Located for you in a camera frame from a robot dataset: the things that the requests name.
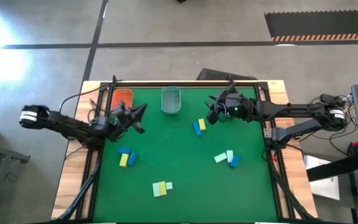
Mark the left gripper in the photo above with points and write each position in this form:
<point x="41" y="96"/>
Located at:
<point x="121" y="119"/>

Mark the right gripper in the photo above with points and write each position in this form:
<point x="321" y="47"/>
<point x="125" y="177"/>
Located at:
<point x="244" y="107"/>

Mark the blue wooden block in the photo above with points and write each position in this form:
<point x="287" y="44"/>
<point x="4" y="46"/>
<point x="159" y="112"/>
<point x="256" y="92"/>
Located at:
<point x="132" y="159"/>
<point x="123" y="150"/>
<point x="197" y="129"/>
<point x="235" y="161"/>

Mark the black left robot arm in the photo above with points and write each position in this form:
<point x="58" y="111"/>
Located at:
<point x="73" y="127"/>

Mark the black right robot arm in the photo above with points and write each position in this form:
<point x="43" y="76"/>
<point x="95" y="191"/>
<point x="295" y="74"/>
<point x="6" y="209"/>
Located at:
<point x="291" y="109"/>

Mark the orange plastic bin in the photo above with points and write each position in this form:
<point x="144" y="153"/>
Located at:
<point x="122" y="96"/>

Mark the black box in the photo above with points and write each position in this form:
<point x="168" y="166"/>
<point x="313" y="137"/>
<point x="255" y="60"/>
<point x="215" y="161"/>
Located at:
<point x="219" y="74"/>

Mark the pale teal plastic bin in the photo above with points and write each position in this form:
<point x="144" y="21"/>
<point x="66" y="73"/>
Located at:
<point x="171" y="101"/>

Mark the green table mat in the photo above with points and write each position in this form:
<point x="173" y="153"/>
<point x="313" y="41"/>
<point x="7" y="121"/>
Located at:
<point x="179" y="161"/>

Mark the small mint wooden block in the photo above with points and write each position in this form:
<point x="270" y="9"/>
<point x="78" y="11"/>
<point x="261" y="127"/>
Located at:
<point x="169" y="185"/>

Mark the white paper sheet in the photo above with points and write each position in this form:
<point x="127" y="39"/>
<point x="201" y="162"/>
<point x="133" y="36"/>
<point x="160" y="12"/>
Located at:
<point x="322" y="183"/>

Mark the black hazard-striped floor mat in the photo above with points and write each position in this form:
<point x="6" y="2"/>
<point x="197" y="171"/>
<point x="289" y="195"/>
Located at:
<point x="322" y="25"/>

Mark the black aluminium table frame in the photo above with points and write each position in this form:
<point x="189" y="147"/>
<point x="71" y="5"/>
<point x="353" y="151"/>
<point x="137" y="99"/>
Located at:
<point x="179" y="84"/>

